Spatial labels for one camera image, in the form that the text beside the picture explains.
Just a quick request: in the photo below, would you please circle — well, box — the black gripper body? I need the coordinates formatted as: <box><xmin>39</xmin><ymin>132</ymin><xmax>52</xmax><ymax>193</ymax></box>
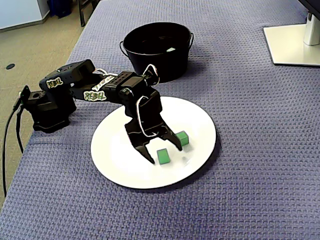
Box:
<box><xmin>124</xmin><ymin>91</ymin><xmax>174</xmax><ymax>150</ymax></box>

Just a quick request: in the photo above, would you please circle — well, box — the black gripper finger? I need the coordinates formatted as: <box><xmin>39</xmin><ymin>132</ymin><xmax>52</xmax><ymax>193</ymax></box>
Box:
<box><xmin>136</xmin><ymin>143</ymin><xmax>156</xmax><ymax>165</ymax></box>
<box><xmin>163</xmin><ymin>130</ymin><xmax>184</xmax><ymax>152</ymax></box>

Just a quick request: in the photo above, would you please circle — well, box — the white round plate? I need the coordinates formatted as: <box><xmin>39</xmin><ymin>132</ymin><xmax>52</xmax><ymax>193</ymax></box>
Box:
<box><xmin>90</xmin><ymin>96</ymin><xmax>217</xmax><ymax>190</ymax></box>

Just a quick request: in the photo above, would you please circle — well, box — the black metal bucket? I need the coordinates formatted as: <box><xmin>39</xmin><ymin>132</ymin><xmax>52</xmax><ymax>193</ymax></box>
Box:
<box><xmin>119</xmin><ymin>21</ymin><xmax>195</xmax><ymax>84</ymax></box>

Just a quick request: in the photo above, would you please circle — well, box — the blue waffle cloth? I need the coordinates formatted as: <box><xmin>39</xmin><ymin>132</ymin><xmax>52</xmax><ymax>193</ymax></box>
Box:
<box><xmin>0</xmin><ymin>0</ymin><xmax>320</xmax><ymax>240</ymax></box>

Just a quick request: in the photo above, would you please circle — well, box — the dark blue bin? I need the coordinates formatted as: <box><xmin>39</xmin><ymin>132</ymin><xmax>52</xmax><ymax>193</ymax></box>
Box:
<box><xmin>46</xmin><ymin>0</ymin><xmax>76</xmax><ymax>18</ymax></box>

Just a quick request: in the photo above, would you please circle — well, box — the white monitor stand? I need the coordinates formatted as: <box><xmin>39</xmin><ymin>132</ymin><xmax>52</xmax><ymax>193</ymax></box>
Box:
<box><xmin>263</xmin><ymin>11</ymin><xmax>320</xmax><ymax>67</ymax></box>

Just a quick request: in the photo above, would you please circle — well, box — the black monitor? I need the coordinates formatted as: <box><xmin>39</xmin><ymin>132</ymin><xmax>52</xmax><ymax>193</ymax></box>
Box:
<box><xmin>297</xmin><ymin>0</ymin><xmax>320</xmax><ymax>15</ymax></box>

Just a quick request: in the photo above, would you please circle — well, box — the white servo wire loop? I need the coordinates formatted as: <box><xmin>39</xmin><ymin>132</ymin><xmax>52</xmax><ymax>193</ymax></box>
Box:
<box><xmin>143</xmin><ymin>64</ymin><xmax>161</xmax><ymax>86</ymax></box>
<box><xmin>135</xmin><ymin>95</ymin><xmax>161</xmax><ymax>139</ymax></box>

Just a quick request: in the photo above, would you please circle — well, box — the dark chair frame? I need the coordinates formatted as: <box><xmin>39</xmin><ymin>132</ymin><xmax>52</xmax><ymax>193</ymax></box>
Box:
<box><xmin>77</xmin><ymin>0</ymin><xmax>101</xmax><ymax>28</ymax></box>

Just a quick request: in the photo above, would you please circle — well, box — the black cable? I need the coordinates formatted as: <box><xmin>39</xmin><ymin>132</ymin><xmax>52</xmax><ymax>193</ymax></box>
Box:
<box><xmin>1</xmin><ymin>106</ymin><xmax>21</xmax><ymax>198</ymax></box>
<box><xmin>15</xmin><ymin>109</ymin><xmax>25</xmax><ymax>154</ymax></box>

